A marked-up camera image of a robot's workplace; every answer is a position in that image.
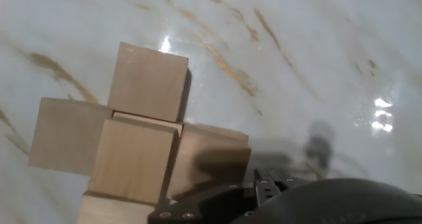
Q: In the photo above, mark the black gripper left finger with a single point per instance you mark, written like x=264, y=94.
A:
x=214, y=204

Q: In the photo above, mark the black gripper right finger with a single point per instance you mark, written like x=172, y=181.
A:
x=295, y=182

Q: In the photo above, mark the marble pattern table sheet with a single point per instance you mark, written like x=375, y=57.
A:
x=296, y=52

